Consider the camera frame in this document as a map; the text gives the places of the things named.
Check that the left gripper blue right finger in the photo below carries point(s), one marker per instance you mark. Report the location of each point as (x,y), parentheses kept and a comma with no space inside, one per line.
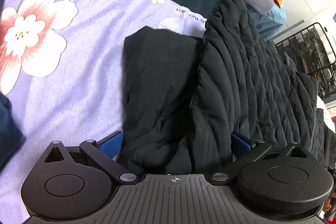
(241,145)

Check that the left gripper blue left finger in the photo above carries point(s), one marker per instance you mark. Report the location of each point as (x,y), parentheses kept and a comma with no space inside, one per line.
(111,145)

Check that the black quilted jacket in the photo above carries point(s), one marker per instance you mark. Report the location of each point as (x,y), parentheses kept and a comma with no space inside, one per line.
(184,97)

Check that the dark navy garment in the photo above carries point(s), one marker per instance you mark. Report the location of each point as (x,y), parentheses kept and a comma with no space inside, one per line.
(10,136)

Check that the lilac floral blanket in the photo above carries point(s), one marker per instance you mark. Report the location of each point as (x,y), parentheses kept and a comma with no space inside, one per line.
(61,69)

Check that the black wire shelf rack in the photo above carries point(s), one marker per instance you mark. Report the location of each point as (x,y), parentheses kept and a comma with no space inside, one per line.
(312,53)

